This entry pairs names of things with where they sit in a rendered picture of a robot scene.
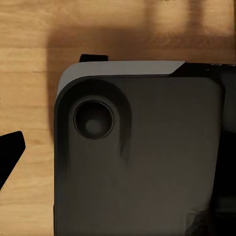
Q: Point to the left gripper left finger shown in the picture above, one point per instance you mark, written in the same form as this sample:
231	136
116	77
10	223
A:
12	147

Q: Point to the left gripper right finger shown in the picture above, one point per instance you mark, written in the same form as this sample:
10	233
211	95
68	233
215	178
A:
228	146

